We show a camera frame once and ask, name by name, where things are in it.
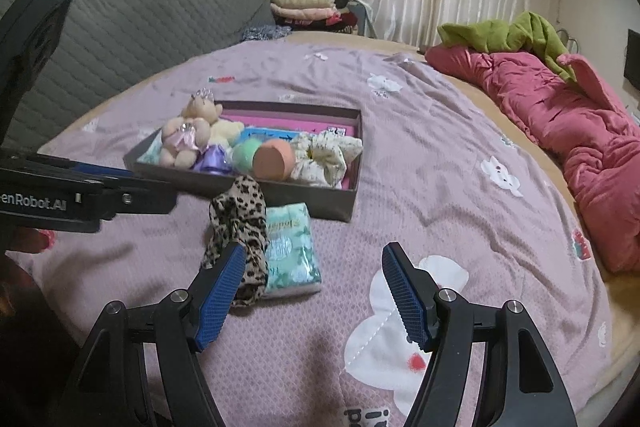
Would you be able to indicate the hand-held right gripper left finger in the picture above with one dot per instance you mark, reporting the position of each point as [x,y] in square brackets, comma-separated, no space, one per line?
[220,297]

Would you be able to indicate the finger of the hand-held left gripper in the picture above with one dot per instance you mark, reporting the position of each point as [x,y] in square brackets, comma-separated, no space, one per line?
[100,171]
[145,202]

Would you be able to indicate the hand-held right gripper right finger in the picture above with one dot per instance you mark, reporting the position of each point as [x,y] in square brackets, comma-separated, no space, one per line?
[407,297]

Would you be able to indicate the grey-brown cardboard box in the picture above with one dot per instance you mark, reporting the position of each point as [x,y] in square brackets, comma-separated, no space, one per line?
[200,184]

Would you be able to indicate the teddy bear pink dress tiara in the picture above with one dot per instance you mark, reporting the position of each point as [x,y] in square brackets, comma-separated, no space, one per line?
[182,142]

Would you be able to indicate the pale green tissue pack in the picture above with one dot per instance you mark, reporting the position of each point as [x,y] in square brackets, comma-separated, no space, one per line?
[290,252]

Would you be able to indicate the leopard print scrunchie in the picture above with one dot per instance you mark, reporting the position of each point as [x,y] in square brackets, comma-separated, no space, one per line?
[240,212]

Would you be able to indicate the cream teddy bear purple dress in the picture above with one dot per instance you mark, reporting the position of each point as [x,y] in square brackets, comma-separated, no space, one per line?
[225,132]

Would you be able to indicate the orange sponge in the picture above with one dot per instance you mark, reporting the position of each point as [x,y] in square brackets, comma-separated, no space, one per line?
[272,162]

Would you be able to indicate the white floral scrunchie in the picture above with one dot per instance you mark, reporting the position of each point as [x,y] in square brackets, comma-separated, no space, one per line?
[325,157]

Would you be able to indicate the person's left hand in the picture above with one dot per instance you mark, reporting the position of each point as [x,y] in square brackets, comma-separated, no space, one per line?
[20,241]

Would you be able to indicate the lilac printed bedspread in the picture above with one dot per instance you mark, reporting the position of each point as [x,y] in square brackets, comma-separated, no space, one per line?
[450,157]

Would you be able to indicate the grey quilted headboard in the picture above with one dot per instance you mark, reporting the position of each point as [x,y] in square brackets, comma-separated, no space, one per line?
[150,7]

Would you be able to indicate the pink and blue book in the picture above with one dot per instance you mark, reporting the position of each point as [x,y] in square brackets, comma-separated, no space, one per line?
[300,124]

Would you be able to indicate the blue floral cloth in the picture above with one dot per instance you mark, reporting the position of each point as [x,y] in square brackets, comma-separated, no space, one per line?
[265,33]

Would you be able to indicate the pink quilt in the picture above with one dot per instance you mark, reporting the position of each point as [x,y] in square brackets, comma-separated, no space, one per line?
[575,122]

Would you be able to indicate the pink folded garment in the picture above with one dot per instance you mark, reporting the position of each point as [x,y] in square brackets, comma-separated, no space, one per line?
[305,14]

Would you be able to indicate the pile of dark clothes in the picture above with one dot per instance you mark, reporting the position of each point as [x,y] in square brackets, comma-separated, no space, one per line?
[345,17]

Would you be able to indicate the green blanket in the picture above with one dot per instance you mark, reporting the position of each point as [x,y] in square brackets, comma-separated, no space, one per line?
[500,37]

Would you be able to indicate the black television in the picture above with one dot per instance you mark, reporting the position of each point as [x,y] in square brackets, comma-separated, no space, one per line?
[634,57]

